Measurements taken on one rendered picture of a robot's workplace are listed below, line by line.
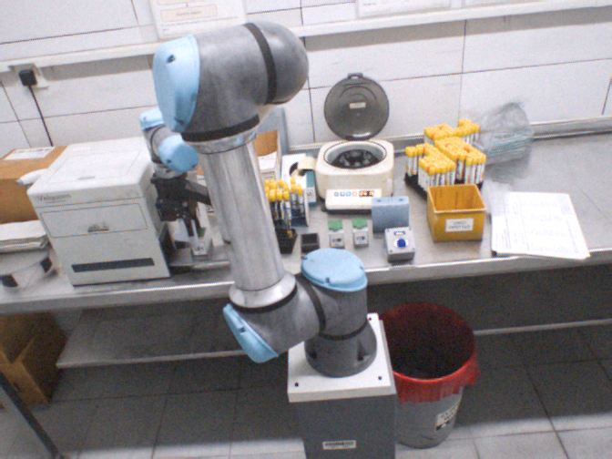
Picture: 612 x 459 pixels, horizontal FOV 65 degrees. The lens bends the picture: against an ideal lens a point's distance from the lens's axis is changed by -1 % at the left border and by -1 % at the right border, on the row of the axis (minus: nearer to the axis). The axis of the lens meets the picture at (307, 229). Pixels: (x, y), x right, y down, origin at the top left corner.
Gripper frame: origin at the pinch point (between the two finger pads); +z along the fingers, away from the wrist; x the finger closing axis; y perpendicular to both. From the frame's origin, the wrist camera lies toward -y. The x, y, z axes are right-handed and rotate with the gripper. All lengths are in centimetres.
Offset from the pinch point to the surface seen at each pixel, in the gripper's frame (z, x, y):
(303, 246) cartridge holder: 5.7, -0.2, -27.1
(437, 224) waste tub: 3, -1, -63
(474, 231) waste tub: 6, 0, -72
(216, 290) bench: 11.2, 8.5, -3.4
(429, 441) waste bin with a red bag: 91, 7, -63
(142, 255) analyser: 0.5, 4.5, 14.3
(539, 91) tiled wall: -8, -60, -111
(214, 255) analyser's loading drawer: 5.0, 1.2, -3.2
